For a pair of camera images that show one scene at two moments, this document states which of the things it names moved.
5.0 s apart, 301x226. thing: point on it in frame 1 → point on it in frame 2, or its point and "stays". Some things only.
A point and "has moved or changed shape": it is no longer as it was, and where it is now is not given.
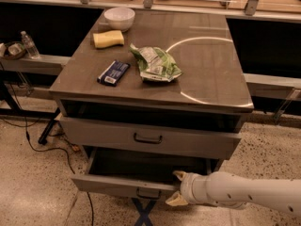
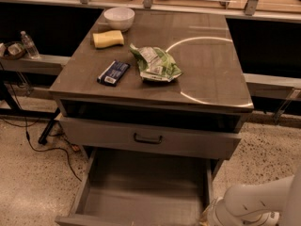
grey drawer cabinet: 149,94 stays
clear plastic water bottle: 30,47 stays
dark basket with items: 12,50 stays
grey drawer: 144,173 has moved or changed shape
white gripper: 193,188 → 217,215
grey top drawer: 215,141 stays
